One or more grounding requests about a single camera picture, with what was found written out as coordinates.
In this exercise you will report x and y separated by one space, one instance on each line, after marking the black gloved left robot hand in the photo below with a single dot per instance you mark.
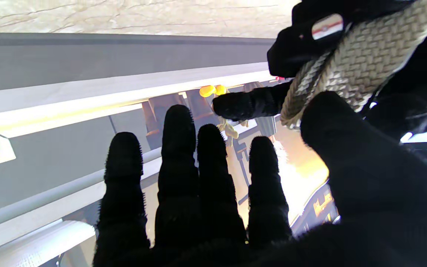
295 48

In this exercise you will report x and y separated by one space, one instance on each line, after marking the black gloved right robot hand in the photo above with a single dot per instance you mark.
198 222

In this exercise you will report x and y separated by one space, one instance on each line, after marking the beige woven belt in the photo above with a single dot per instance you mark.
365 55

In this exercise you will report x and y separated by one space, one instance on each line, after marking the yellow lemons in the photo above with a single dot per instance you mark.
209 90

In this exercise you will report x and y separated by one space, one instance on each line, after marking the green cactus plant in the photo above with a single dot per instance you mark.
230 129

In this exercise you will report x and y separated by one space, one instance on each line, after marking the white pampas grass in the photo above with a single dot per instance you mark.
295 174

